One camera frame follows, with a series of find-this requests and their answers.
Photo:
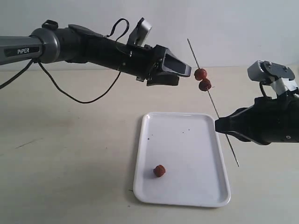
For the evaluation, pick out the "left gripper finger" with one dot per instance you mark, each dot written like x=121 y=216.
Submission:
x=172 y=64
x=162 y=78

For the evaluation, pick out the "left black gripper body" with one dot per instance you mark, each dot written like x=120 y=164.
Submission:
x=131 y=58

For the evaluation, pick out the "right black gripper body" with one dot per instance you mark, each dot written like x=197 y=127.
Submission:
x=266 y=121

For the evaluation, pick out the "thin metal skewer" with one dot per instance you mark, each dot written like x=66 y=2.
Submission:
x=211 y=99

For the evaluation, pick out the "dark red cherry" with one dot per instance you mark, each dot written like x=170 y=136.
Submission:
x=205 y=84

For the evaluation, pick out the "white rectangular plastic tray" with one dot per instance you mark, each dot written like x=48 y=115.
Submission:
x=187 y=145

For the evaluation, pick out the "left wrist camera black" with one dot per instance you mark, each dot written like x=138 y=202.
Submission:
x=140 y=32

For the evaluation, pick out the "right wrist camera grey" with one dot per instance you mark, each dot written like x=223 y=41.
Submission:
x=280 y=77

